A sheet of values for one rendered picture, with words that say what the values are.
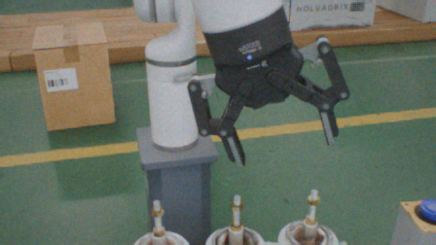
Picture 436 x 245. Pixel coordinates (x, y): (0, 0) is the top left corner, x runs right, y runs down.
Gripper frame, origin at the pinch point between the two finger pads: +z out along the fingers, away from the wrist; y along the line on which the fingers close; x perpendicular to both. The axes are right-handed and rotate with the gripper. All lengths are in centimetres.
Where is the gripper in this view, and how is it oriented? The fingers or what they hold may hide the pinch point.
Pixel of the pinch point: (283, 147)
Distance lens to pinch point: 46.1
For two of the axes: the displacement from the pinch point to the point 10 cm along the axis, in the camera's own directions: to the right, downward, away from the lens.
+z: 3.3, 8.5, 4.2
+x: 0.9, -4.7, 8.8
